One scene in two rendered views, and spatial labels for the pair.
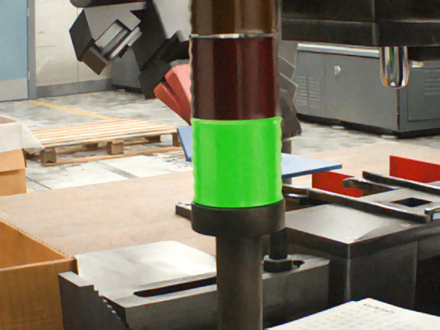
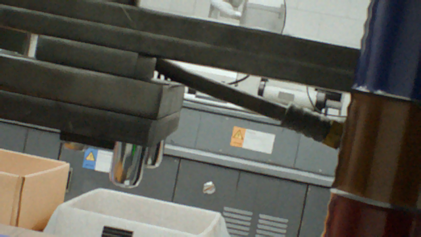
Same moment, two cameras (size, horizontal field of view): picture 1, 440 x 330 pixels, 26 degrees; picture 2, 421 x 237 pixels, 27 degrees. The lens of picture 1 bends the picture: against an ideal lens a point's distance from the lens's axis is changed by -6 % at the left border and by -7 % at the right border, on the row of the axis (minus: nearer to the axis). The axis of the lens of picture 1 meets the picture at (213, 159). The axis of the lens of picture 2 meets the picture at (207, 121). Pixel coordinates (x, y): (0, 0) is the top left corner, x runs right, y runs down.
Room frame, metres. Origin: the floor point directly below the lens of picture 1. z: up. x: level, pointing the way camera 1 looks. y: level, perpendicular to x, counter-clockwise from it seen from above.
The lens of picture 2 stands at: (0.29, 0.27, 1.15)
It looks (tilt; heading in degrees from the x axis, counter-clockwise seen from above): 3 degrees down; 305
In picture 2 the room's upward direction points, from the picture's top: 11 degrees clockwise
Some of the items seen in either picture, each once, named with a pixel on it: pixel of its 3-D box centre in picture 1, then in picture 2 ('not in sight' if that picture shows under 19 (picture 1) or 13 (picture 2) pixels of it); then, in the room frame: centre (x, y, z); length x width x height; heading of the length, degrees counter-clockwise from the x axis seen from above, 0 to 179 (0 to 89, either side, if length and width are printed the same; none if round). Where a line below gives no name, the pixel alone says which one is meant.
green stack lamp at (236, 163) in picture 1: (236, 158); not in sight; (0.41, -0.01, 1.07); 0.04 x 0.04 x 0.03
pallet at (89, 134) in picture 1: (89, 140); not in sight; (7.43, 0.94, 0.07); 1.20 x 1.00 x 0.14; 121
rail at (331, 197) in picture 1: (366, 218); not in sight; (0.68, -0.11, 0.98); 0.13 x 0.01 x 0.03; 33
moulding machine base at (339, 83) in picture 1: (262, 58); not in sight; (10.03, -0.52, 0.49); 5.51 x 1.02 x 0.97; 29
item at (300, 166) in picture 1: (256, 147); not in sight; (0.86, -0.04, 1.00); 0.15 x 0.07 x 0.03; 33
